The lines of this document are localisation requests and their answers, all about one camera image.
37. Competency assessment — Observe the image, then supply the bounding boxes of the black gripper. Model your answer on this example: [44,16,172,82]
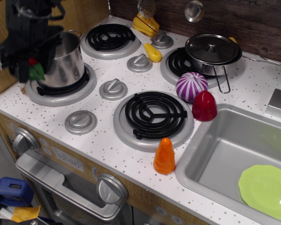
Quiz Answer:
[0,4,64,83]

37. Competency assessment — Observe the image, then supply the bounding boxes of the red toy chili pepper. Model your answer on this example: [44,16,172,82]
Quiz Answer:
[28,58,45,81]

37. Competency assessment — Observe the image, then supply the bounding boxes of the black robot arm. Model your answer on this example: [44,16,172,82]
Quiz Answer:
[0,0,65,83]

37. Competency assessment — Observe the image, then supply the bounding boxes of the tall steel pot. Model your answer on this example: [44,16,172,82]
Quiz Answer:
[38,31,85,88]

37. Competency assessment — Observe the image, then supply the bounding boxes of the dark red toy eggplant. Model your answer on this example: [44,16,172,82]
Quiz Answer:
[192,90,217,121]

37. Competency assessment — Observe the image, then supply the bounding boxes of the steel pan with lid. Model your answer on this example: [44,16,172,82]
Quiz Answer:
[185,34,243,94]

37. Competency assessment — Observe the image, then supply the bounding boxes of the silver stove knob front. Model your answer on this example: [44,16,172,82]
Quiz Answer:
[65,110,97,135]

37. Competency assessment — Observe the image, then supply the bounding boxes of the silver stove knob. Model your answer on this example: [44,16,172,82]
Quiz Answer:
[126,53,153,73]
[151,31,174,50]
[99,79,128,101]
[65,110,97,135]

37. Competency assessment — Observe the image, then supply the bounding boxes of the back left black burner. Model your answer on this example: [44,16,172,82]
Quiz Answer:
[86,24,136,51]

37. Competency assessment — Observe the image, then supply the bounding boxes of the left silver oven knob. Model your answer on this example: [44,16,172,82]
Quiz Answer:
[12,127,40,154]

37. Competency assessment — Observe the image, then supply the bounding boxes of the silver oven knob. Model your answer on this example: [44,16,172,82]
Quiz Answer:
[12,127,40,154]
[96,173,129,207]

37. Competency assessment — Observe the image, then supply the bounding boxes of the silver stove knob middle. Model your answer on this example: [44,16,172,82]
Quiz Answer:
[99,79,128,101]

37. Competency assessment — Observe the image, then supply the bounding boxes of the silver stove knob upper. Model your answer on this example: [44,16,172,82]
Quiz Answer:
[126,53,153,73]

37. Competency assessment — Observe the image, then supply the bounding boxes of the yellow toy banana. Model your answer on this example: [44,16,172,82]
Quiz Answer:
[133,13,160,38]

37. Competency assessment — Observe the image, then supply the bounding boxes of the hanging slotted steel spoon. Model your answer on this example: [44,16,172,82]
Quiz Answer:
[137,0,157,18]

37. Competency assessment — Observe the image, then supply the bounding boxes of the silver stove knob back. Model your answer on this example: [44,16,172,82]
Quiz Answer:
[151,31,174,50]

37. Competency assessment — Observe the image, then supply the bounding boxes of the front right black burner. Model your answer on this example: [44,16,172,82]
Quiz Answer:
[125,91,188,140]

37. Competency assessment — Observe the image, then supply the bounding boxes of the blue clamp tool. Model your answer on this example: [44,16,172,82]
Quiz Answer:
[0,177,34,207]

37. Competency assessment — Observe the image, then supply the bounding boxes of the back right black burner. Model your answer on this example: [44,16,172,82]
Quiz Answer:
[168,47,198,77]

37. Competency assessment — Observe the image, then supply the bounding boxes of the right silver oven knob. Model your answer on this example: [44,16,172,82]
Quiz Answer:
[96,173,129,207]

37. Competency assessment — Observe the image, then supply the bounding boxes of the yellow cloth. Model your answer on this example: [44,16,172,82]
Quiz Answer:
[10,206,41,223]

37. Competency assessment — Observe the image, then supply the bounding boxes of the purple striped toy onion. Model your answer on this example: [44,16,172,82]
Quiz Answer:
[176,72,208,103]

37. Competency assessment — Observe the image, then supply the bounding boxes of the orange toy carrot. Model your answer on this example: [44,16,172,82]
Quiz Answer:
[153,138,175,174]

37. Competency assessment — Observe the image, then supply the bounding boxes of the hanging steel ladle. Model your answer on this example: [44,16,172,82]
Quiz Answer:
[185,0,205,23]

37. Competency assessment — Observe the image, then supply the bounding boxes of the silver sink basin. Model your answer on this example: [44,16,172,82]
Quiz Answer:
[175,104,281,225]

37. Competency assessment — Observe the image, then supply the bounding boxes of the silver faucet base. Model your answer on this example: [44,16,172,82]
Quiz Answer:
[266,89,281,119]

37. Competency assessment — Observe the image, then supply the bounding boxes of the green plastic plate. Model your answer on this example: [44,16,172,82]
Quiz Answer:
[238,165,281,221]

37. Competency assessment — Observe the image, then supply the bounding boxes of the silver oven door handle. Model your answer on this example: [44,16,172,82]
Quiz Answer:
[16,154,121,225]

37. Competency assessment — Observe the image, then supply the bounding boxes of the yellow handled toy knife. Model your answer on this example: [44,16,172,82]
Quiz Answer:
[130,28,162,62]

